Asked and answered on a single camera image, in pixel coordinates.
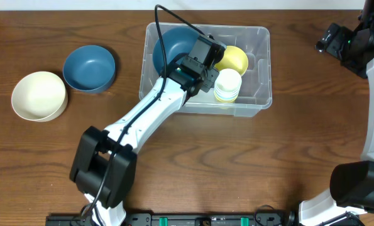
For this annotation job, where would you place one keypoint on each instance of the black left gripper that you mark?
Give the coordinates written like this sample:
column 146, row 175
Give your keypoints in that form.
column 211, row 80

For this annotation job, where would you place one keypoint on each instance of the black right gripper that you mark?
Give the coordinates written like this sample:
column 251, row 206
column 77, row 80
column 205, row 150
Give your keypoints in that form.
column 338, row 49

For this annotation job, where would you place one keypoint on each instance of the dark blue bowl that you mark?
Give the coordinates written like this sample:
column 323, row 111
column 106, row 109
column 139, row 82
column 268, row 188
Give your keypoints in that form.
column 90, row 69
column 176, row 40

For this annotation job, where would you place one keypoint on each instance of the cream plastic cup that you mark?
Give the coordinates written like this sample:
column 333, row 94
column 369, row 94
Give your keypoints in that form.
column 228, row 82

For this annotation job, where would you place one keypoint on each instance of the small yellow bowl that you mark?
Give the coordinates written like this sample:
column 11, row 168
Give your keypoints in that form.
column 233, row 58

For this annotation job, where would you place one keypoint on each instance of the large cream bowl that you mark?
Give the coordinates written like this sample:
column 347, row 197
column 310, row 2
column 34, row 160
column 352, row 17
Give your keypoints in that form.
column 39, row 97

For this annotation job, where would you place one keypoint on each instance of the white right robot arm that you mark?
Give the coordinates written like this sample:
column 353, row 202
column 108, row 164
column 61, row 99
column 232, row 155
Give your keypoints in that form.
column 350, row 192

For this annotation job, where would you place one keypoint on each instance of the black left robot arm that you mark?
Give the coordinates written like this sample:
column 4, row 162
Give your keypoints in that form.
column 104, row 166

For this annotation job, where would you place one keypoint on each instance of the clear plastic storage container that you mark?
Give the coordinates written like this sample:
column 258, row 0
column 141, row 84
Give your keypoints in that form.
column 256, row 89

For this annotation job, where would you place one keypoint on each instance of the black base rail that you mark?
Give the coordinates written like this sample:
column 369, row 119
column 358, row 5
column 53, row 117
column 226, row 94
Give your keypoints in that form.
column 265, row 218

